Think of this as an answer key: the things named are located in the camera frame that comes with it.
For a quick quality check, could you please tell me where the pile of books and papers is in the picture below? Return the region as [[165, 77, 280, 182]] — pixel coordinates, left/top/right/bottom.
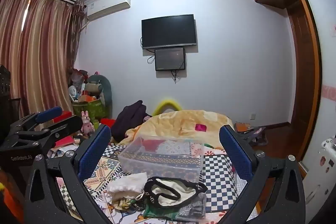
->
[[49, 134, 85, 159]]

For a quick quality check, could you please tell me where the patterned bedsheet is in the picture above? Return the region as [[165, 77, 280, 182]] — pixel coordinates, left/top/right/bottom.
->
[[52, 144, 253, 224]]

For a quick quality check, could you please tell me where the silver sequin cloth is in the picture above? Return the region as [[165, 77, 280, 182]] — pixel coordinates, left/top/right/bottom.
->
[[178, 192, 208, 221]]

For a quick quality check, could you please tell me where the white sliding wardrobe door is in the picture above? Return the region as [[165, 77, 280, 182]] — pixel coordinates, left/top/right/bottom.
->
[[293, 0, 336, 188]]

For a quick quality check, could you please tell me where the pile of toys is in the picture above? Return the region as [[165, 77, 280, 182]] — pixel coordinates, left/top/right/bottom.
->
[[68, 69, 90, 103]]

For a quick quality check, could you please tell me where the clear plastic storage box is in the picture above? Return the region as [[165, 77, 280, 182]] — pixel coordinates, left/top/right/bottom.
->
[[118, 135, 205, 184]]

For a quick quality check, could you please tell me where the yellow foam ring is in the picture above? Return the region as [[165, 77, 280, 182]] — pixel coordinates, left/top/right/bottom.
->
[[153, 99, 183, 116]]

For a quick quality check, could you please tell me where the small black wall monitor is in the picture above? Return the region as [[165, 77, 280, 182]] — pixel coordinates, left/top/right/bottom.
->
[[154, 48, 186, 71]]

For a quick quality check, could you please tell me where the red box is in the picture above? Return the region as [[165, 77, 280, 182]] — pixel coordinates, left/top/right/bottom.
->
[[53, 110, 73, 125]]

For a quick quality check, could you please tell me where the black cable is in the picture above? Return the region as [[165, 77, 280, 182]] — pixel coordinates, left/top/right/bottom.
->
[[146, 49, 156, 65], [170, 70, 185, 83]]

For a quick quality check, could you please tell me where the black wall television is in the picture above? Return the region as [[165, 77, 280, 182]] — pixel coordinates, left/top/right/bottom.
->
[[141, 14, 198, 50]]

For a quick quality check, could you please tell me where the white air conditioner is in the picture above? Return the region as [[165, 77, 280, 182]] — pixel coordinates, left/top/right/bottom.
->
[[85, 0, 131, 22]]

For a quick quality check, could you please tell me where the green cloth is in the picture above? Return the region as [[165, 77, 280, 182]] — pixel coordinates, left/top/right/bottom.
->
[[143, 202, 182, 220]]

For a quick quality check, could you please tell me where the white knitted pouch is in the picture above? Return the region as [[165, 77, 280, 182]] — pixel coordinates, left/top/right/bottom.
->
[[108, 172, 148, 199]]

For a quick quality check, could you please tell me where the striped brown curtain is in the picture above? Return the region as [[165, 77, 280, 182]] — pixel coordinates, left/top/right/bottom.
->
[[0, 0, 86, 119]]

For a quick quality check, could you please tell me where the brown wooden door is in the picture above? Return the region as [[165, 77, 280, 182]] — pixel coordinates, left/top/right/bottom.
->
[[287, 0, 323, 161]]

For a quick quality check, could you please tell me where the dark purple garment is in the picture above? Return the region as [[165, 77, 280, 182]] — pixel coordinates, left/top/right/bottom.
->
[[112, 100, 153, 142]]

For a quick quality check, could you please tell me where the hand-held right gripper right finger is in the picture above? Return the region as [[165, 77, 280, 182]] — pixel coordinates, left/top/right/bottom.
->
[[219, 124, 306, 224]]

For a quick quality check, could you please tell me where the yellow floral cloth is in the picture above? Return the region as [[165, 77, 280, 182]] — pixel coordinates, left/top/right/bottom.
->
[[112, 196, 137, 211]]

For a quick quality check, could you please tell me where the yellow fleece blanket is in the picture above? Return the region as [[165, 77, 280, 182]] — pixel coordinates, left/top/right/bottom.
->
[[117, 109, 234, 151]]

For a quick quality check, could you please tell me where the pink rabbit toy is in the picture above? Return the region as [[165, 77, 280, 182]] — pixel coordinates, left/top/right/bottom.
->
[[80, 110, 96, 136]]

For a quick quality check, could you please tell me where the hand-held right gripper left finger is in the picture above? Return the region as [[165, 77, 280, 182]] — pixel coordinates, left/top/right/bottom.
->
[[24, 124, 112, 224]]

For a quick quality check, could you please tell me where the white plastic device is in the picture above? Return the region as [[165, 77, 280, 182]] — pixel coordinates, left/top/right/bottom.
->
[[321, 135, 336, 159]]

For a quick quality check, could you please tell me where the cream cloth with black trim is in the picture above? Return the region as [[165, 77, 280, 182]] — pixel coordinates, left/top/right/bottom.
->
[[143, 176, 209, 210]]

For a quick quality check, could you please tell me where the green cardboard box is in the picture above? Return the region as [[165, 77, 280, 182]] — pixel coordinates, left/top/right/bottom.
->
[[72, 99, 105, 123]]

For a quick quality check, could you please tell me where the grey green plush toy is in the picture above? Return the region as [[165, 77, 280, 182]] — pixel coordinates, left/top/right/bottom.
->
[[86, 74, 113, 115]]

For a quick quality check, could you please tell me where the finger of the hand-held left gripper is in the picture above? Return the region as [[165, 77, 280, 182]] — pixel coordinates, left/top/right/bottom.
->
[[8, 106, 63, 135], [39, 115, 83, 147]]

